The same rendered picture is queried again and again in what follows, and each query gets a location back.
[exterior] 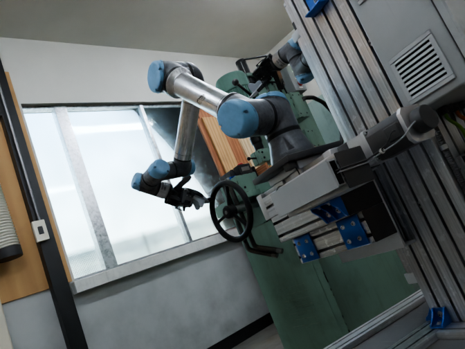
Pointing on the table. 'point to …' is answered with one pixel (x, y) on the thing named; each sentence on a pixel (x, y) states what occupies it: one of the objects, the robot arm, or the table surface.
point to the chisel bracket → (263, 155)
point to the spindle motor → (224, 84)
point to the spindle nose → (257, 142)
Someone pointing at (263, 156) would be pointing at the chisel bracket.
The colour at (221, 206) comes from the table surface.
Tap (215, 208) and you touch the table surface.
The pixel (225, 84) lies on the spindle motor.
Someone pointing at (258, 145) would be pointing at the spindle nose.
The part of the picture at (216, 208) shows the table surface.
